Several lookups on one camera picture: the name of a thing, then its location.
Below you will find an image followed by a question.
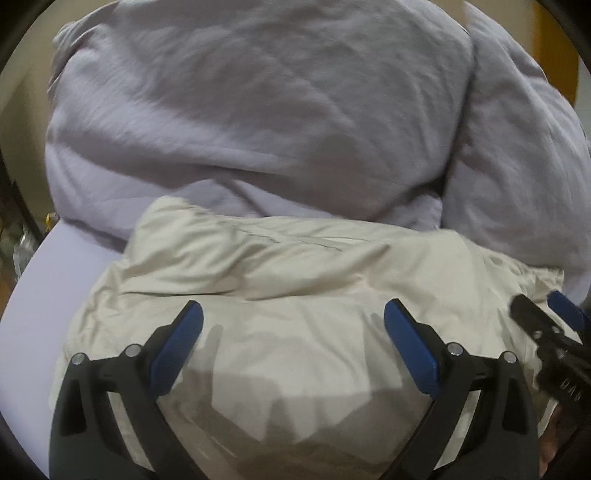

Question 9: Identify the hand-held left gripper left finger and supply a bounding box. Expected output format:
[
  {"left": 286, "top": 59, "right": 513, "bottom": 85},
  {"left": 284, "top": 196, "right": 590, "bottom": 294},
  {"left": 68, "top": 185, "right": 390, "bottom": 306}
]
[{"left": 48, "top": 300, "right": 205, "bottom": 480}]

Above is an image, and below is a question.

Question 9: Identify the bed with lilac sheet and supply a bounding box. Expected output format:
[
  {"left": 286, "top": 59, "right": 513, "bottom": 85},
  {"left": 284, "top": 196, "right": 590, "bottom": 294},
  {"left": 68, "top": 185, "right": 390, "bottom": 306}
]
[{"left": 0, "top": 219, "right": 591, "bottom": 480}]

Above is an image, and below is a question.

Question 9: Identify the wooden door frame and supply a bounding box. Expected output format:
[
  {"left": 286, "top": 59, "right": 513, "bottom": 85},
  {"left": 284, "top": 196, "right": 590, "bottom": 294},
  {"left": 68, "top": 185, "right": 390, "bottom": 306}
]
[{"left": 536, "top": 0, "right": 580, "bottom": 109}]

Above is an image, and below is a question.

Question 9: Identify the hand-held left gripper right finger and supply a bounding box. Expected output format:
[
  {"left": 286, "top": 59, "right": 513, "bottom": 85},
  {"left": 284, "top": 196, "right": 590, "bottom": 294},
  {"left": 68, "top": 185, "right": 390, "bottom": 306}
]
[{"left": 383, "top": 298, "right": 540, "bottom": 480}]

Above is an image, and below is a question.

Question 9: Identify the lilac pillow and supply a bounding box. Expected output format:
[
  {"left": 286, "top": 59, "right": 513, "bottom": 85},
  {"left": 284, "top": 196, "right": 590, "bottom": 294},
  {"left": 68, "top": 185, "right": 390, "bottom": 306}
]
[
  {"left": 44, "top": 0, "right": 476, "bottom": 252},
  {"left": 434, "top": 4, "right": 591, "bottom": 296}
]

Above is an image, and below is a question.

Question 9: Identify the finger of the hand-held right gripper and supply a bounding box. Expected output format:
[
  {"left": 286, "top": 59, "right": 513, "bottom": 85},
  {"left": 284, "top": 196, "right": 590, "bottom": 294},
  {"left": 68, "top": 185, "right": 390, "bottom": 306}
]
[
  {"left": 547, "top": 291, "right": 591, "bottom": 333},
  {"left": 510, "top": 294, "right": 583, "bottom": 356}
]

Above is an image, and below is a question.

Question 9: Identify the person's right hand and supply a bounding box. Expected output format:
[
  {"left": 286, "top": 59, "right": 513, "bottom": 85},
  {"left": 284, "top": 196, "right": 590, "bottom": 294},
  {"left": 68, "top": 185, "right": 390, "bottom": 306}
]
[{"left": 538, "top": 405, "right": 577, "bottom": 480}]

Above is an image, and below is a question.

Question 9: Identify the light puffer jacket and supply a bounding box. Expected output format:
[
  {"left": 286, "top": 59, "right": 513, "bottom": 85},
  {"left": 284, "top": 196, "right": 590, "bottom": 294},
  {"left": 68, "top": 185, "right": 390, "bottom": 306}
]
[{"left": 51, "top": 196, "right": 566, "bottom": 480}]

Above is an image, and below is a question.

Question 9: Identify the small shiny clutter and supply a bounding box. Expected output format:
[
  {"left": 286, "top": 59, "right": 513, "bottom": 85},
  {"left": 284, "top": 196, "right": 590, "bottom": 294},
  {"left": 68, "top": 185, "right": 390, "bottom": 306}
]
[{"left": 7, "top": 211, "right": 60, "bottom": 275}]

